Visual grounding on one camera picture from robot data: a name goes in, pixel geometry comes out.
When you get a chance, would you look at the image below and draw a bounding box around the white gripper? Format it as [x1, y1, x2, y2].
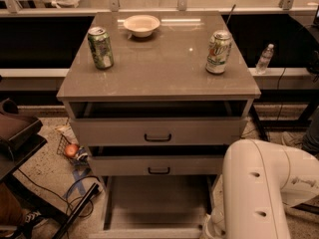
[201, 207, 226, 239]

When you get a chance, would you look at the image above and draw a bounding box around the grey bottom drawer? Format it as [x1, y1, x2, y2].
[89, 175, 216, 239]

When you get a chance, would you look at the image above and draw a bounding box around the grey drawer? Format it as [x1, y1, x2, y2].
[88, 145, 227, 176]
[89, 175, 216, 239]
[67, 100, 249, 146]

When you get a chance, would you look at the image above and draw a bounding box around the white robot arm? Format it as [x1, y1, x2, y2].
[199, 139, 319, 239]

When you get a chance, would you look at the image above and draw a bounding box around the grey middle drawer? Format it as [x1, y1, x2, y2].
[88, 145, 227, 176]

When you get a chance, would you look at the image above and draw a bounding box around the grey drawer cabinet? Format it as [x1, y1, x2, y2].
[56, 11, 261, 201]

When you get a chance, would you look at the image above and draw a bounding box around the grey top drawer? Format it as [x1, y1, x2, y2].
[67, 100, 249, 146]

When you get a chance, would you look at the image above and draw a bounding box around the grey sneaker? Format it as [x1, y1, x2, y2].
[281, 131, 303, 148]

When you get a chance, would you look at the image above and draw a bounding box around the black metal stand leg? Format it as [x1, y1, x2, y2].
[52, 183, 99, 239]

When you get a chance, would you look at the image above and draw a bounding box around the red apple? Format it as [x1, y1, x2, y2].
[64, 144, 79, 158]

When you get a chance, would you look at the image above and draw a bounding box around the clear plastic water bottle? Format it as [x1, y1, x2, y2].
[255, 44, 274, 75]

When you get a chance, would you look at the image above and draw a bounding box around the white 7up can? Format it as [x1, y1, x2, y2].
[205, 30, 232, 75]

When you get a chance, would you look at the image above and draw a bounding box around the black patterned shoe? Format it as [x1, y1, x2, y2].
[10, 211, 46, 239]

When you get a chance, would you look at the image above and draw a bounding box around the white ceramic bowl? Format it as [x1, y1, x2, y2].
[124, 15, 160, 38]

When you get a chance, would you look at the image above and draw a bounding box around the dark brown tray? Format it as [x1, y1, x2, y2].
[0, 99, 43, 160]

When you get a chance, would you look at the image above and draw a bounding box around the green soda can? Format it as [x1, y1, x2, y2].
[88, 26, 114, 70]

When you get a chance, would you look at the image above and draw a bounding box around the wire basket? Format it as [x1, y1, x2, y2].
[57, 136, 88, 167]

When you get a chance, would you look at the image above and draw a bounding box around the black floor cable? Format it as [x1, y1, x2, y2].
[16, 167, 101, 219]

